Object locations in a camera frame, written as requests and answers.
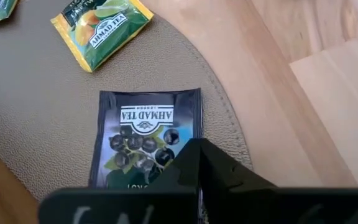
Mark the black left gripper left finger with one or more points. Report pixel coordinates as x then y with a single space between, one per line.
120 205

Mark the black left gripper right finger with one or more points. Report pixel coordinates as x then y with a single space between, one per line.
259 205

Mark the dark blue blackcurrant tea bag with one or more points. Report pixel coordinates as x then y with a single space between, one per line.
141 124

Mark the round beige mat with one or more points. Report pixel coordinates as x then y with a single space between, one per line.
26 109

